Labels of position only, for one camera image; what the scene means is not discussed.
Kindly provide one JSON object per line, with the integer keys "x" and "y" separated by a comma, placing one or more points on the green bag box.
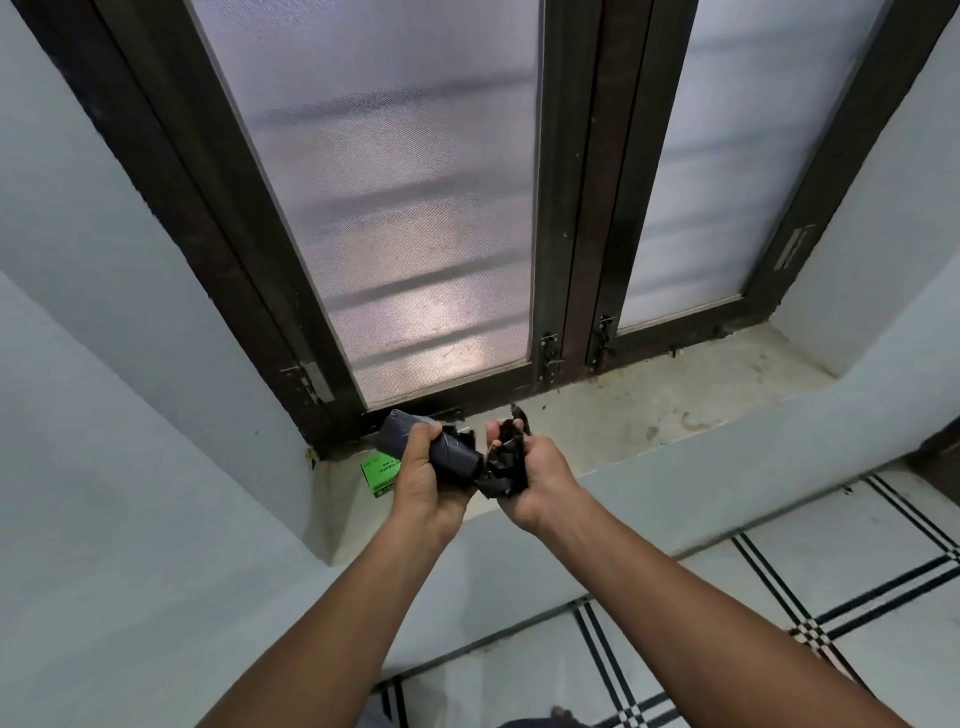
{"x": 379, "y": 474}

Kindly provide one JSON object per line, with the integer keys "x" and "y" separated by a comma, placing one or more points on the person's right foot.
{"x": 564, "y": 718}

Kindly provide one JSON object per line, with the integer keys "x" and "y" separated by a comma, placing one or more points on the dark brown door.
{"x": 941, "y": 450}

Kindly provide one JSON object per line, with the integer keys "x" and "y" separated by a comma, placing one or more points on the person's right hand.
{"x": 547, "y": 487}

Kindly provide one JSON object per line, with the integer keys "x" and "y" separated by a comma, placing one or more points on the pale stone window sill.
{"x": 675, "y": 397}

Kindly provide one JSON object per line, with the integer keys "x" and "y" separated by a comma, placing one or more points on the dark metal window latch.
{"x": 604, "y": 343}
{"x": 551, "y": 360}

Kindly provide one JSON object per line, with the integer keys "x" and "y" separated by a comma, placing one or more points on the person's left hand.
{"x": 420, "y": 487}

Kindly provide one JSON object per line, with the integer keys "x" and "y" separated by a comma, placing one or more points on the metal window hinge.
{"x": 311, "y": 382}
{"x": 793, "y": 249}

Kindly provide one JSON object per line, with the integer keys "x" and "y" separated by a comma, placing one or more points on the person's left forearm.
{"x": 337, "y": 622}

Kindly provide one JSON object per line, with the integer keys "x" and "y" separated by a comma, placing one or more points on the black trash bag roll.
{"x": 457, "y": 457}

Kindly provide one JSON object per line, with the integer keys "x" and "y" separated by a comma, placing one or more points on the frosted glass window pane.
{"x": 390, "y": 187}
{"x": 735, "y": 150}

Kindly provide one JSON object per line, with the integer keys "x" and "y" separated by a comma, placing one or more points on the person's right forearm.
{"x": 712, "y": 637}

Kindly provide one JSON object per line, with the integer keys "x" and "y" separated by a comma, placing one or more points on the dark brown window frame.
{"x": 187, "y": 187}

